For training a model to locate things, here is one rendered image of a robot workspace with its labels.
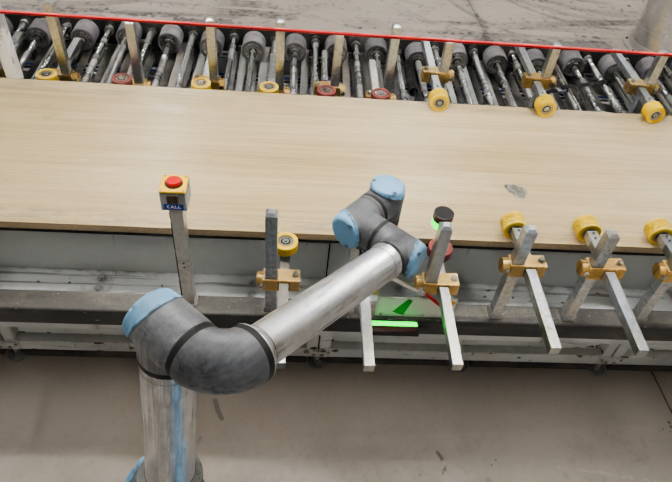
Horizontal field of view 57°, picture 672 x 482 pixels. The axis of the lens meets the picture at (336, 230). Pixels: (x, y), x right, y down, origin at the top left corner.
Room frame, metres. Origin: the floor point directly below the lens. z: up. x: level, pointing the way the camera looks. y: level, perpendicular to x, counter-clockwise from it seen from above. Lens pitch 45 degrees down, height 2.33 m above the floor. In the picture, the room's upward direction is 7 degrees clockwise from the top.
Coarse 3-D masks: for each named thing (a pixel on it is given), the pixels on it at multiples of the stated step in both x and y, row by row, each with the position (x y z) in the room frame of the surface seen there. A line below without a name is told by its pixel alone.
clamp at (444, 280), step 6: (420, 276) 1.29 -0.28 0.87; (444, 276) 1.30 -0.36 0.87; (450, 276) 1.30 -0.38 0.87; (414, 282) 1.29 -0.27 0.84; (420, 282) 1.27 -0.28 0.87; (426, 282) 1.27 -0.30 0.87; (438, 282) 1.27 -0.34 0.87; (444, 282) 1.28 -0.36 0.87; (450, 282) 1.28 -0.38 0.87; (456, 282) 1.28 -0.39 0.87; (426, 288) 1.26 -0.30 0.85; (432, 288) 1.26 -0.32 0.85; (438, 288) 1.26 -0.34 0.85; (450, 288) 1.27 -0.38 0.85; (456, 288) 1.27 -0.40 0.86; (450, 294) 1.27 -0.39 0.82; (456, 294) 1.27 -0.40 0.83
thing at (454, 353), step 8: (440, 272) 1.33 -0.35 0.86; (440, 288) 1.26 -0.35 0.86; (448, 288) 1.26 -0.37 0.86; (440, 296) 1.23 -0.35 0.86; (448, 296) 1.23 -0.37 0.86; (440, 304) 1.21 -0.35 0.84; (448, 304) 1.20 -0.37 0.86; (448, 312) 1.17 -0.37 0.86; (448, 320) 1.14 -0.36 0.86; (448, 328) 1.11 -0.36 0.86; (448, 336) 1.08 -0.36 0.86; (456, 336) 1.08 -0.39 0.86; (448, 344) 1.06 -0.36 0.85; (456, 344) 1.05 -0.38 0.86; (448, 352) 1.04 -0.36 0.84; (456, 352) 1.03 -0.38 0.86; (456, 360) 1.00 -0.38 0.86; (456, 368) 0.99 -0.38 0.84
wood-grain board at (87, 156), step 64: (0, 128) 1.74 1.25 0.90; (64, 128) 1.78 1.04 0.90; (128, 128) 1.83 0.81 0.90; (192, 128) 1.87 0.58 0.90; (256, 128) 1.92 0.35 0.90; (320, 128) 1.97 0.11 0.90; (384, 128) 2.01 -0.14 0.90; (448, 128) 2.06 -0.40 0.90; (512, 128) 2.12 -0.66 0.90; (576, 128) 2.17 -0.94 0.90; (640, 128) 2.22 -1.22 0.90; (0, 192) 1.42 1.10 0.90; (64, 192) 1.45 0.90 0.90; (128, 192) 1.49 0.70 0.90; (192, 192) 1.52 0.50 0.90; (256, 192) 1.56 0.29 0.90; (320, 192) 1.60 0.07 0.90; (448, 192) 1.67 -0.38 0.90; (576, 192) 1.76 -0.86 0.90; (640, 192) 1.80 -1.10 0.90
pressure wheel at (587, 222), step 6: (582, 216) 1.54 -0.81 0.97; (588, 216) 1.54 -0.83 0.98; (594, 216) 1.55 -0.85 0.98; (576, 222) 1.53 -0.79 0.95; (582, 222) 1.52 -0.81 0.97; (588, 222) 1.51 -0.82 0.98; (594, 222) 1.52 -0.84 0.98; (576, 228) 1.52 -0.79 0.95; (582, 228) 1.50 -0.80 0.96; (588, 228) 1.50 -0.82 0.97; (594, 228) 1.50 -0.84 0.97; (600, 228) 1.50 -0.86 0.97; (576, 234) 1.50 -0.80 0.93; (582, 234) 1.50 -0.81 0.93; (582, 240) 1.50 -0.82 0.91
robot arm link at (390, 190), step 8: (376, 176) 1.21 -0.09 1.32; (384, 176) 1.21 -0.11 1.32; (392, 176) 1.22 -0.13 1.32; (376, 184) 1.17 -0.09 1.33; (384, 184) 1.18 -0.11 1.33; (392, 184) 1.18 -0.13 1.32; (400, 184) 1.19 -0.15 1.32; (368, 192) 1.16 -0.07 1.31; (376, 192) 1.15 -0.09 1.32; (384, 192) 1.15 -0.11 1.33; (392, 192) 1.15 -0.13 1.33; (400, 192) 1.16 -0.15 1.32; (384, 200) 1.14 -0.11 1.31; (392, 200) 1.14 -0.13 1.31; (400, 200) 1.16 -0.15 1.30; (392, 208) 1.14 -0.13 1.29; (400, 208) 1.16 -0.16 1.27; (392, 216) 1.14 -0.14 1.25
